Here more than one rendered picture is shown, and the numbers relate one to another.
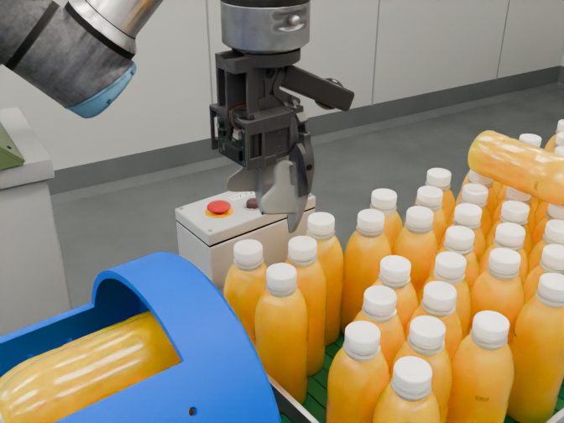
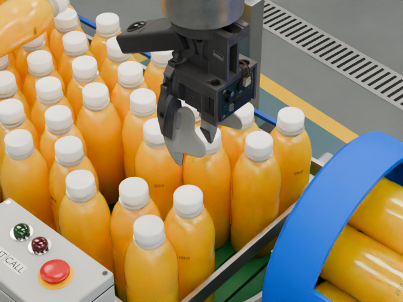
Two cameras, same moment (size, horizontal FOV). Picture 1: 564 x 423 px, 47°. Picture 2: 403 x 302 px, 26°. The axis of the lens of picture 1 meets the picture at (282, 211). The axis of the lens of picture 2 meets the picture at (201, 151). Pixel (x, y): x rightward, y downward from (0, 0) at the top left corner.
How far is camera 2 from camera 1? 120 cm
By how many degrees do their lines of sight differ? 79
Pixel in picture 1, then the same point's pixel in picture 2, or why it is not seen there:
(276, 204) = (231, 118)
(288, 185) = not seen: hidden behind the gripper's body
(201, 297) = (373, 140)
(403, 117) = not seen: outside the picture
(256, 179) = (182, 138)
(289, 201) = not seen: hidden behind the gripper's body
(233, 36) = (239, 9)
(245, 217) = (69, 248)
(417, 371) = (292, 112)
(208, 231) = (107, 274)
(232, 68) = (247, 32)
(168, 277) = (364, 157)
